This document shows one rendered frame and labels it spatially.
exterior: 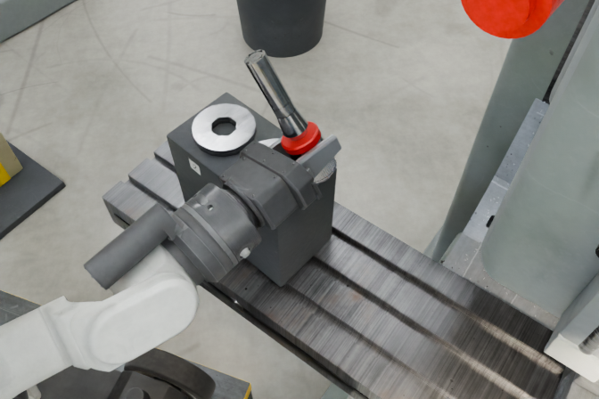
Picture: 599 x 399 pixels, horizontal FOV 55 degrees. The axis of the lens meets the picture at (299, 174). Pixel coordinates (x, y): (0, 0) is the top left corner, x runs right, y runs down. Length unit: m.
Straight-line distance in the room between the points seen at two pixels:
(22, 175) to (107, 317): 1.87
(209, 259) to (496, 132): 0.62
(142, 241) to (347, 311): 0.39
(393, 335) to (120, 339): 0.43
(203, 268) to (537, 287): 0.32
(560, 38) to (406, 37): 1.95
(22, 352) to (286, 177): 0.30
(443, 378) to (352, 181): 1.43
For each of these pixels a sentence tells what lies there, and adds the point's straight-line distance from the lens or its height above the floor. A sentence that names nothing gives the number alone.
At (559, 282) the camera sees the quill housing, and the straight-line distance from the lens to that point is 0.49.
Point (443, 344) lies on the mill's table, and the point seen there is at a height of 0.95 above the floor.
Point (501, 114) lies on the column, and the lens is 1.03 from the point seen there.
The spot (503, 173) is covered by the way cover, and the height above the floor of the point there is 1.00.
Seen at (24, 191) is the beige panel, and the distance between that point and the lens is 2.37.
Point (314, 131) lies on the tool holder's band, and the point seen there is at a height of 1.28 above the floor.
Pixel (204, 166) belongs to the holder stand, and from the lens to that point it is 0.80.
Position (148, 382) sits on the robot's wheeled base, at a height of 0.61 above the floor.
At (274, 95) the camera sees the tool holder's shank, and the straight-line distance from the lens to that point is 0.62.
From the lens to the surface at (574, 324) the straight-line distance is 0.45.
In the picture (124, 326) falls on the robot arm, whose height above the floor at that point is 1.25.
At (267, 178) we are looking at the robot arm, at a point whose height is 1.27.
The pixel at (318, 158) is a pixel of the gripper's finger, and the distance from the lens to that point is 0.65.
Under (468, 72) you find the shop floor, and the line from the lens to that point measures 2.71.
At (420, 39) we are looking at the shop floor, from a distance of 2.83.
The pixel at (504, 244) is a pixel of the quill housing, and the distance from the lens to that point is 0.48.
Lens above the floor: 1.77
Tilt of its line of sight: 53 degrees down
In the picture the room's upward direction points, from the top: straight up
